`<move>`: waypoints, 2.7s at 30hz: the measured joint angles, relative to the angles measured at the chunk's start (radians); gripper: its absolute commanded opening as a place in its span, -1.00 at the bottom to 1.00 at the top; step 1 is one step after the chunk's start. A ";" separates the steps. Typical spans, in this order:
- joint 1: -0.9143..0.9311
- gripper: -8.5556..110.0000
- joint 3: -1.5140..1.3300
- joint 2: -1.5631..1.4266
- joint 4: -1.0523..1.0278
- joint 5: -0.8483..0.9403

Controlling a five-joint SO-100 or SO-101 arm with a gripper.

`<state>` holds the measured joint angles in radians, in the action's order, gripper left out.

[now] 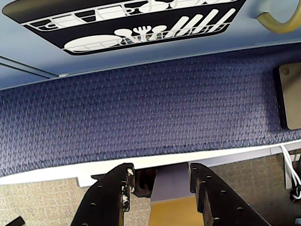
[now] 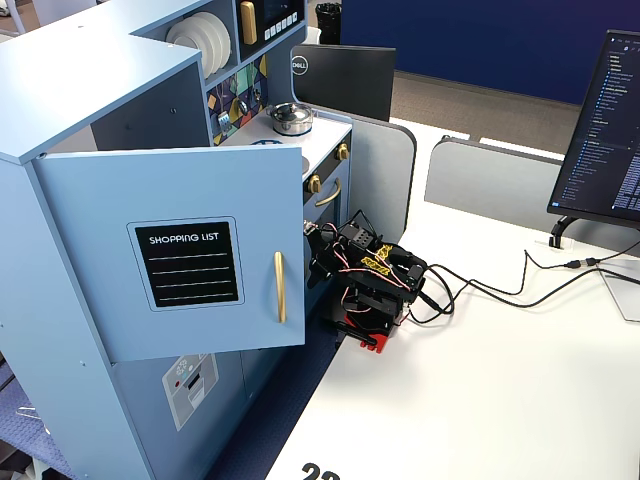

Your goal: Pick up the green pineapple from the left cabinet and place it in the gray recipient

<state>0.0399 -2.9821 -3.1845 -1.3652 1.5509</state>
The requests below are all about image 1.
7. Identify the wooden cutting board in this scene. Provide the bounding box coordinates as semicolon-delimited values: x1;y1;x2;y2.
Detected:
274;63;301;130

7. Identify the white cable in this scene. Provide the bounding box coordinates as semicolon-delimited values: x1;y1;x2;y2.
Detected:
281;145;301;201

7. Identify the small black object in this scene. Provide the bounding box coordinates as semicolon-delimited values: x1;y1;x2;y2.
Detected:
0;216;25;226

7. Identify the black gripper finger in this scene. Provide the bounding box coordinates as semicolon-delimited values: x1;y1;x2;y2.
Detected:
189;162;275;226
71;162;136;226

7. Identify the blue woven floor mat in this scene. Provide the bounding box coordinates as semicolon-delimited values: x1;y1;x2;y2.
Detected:
0;47;301;178

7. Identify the dishwasher door with rack print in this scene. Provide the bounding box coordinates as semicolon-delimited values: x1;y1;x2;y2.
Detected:
0;0;301;78

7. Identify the blue toy kitchen body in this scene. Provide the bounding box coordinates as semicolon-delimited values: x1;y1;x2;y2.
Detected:
0;40;301;91

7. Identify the gray and yellow block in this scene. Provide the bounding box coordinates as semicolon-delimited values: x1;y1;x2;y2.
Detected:
147;162;205;226

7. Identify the gold dishwasher door handle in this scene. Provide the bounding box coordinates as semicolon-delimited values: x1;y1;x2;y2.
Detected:
257;0;301;33

